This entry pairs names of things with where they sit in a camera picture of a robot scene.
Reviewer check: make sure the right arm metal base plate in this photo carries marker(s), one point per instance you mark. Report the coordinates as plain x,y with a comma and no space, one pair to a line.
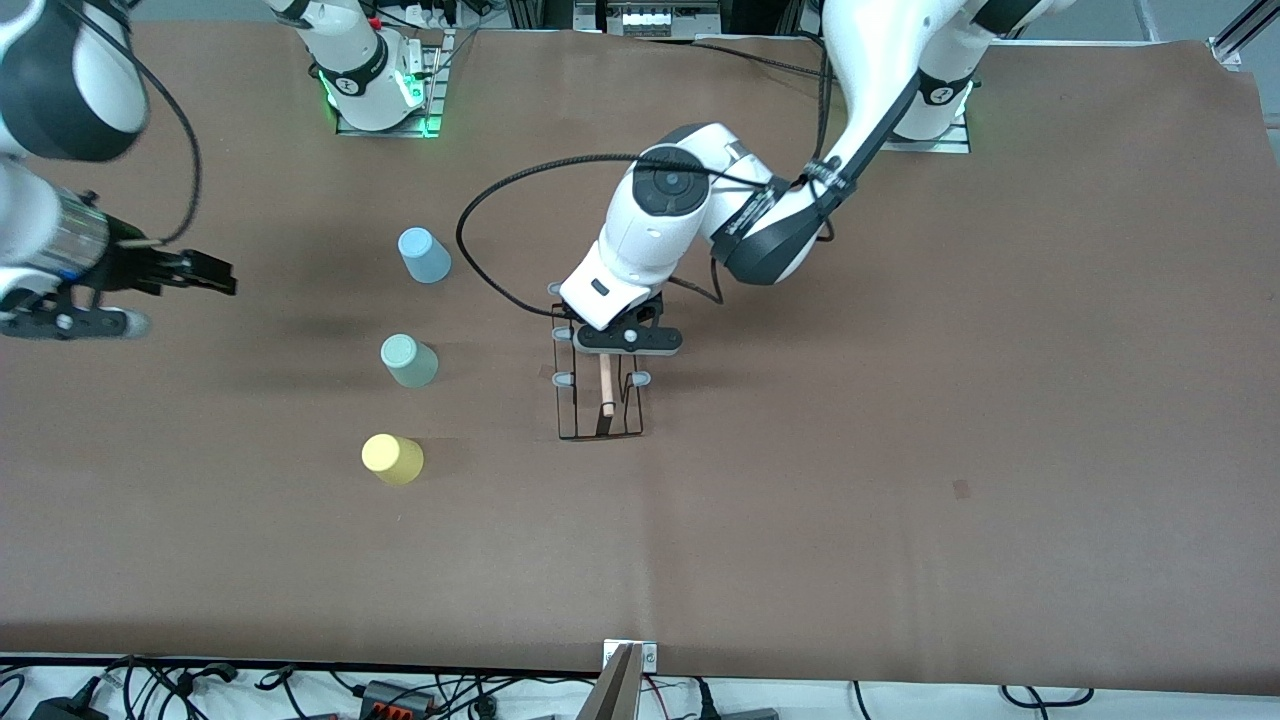
385,125

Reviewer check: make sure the aluminium frame profile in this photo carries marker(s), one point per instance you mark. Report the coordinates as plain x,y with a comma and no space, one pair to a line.
1245,30

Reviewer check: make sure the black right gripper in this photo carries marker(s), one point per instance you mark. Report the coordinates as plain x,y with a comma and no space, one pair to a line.
131,267

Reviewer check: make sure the white power strip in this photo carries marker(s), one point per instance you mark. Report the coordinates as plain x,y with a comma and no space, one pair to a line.
655,18

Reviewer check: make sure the black orange connector box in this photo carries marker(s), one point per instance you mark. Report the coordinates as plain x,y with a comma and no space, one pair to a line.
398,697

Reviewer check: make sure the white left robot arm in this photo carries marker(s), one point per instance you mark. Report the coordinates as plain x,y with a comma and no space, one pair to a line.
670,200

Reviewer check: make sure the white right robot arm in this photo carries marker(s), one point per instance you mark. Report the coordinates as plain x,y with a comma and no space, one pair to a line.
70,80

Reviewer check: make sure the black power adapter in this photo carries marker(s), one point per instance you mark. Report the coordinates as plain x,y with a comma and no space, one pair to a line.
65,710

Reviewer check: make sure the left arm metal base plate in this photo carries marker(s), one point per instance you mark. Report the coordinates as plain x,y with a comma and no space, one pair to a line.
940,146

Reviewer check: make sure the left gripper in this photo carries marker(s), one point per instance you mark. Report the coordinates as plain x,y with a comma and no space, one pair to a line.
653,305

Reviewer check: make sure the pale green plastic cup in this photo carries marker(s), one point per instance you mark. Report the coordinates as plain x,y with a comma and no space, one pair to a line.
410,362

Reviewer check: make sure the light blue plastic cup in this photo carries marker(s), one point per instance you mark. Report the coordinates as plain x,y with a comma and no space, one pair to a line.
425,255

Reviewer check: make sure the yellow plastic cup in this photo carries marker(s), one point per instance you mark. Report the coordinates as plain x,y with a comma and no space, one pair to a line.
393,458

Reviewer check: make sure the brown paper table cover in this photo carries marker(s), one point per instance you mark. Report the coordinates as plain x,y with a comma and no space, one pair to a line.
750,560

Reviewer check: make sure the black plug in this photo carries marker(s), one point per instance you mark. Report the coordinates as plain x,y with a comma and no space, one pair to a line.
735,712

